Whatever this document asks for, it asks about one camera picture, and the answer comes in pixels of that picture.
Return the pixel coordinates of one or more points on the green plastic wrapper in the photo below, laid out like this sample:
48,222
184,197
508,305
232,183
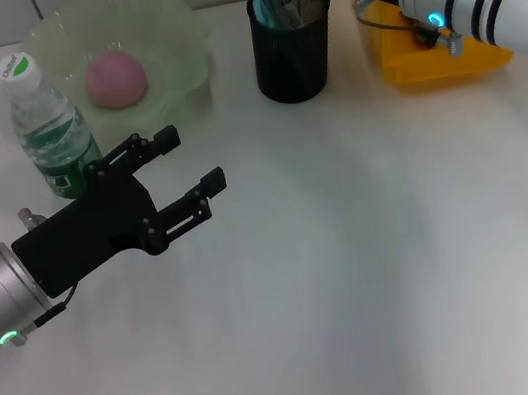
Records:
424,36

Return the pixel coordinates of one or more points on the translucent green fruit plate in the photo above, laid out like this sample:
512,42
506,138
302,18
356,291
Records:
156,38

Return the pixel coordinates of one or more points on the clear bottle green label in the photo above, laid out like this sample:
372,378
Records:
51,137

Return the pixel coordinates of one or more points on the pink peach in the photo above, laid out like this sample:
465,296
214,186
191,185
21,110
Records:
114,78

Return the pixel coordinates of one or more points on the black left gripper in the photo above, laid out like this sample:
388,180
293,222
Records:
83,238

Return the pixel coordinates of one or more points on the blue scissors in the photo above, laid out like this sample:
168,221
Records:
265,9

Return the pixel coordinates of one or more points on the silver pen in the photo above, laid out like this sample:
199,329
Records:
288,6

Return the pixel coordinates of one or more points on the yellow plastic bin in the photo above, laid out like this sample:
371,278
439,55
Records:
425,69

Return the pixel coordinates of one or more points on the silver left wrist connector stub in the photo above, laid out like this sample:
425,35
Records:
29,219

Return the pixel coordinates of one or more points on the black mesh pen holder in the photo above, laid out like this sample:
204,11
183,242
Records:
294,60

